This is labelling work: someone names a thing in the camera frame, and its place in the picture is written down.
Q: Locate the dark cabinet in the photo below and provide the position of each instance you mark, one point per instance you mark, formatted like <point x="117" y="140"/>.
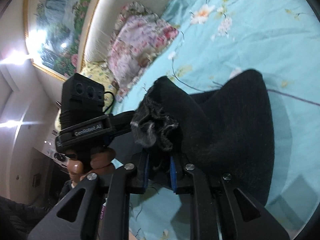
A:
<point x="56" y="175"/>

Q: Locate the floral pink pillow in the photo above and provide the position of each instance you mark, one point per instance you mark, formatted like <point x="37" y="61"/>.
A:
<point x="140" y="42"/>

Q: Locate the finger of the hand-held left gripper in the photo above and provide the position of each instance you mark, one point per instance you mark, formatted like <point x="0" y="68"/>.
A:
<point x="122" y="123"/>

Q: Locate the turquoise floral bed sheet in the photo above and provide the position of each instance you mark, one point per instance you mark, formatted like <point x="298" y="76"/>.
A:
<point x="237" y="42"/>

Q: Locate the yellow floral pillow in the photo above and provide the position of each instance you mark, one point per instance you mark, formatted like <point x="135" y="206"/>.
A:
<point x="98" y="80"/>

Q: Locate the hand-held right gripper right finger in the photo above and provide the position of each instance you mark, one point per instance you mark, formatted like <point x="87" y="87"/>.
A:
<point x="173" y="173"/>

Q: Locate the black pants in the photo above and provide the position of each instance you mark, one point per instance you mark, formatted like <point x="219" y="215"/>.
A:
<point x="220" y="132"/>

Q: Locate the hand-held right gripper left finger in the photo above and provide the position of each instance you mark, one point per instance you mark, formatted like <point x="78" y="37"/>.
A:
<point x="145" y="173"/>

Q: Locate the cream padded headboard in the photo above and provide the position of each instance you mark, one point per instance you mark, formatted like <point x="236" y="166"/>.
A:
<point x="120" y="17"/>

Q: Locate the framed landscape wall painting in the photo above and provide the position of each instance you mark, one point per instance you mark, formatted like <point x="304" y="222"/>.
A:
<point x="60" y="22"/>

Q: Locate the person's left hand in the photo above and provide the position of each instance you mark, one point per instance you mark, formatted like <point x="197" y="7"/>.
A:
<point x="96" y="161"/>

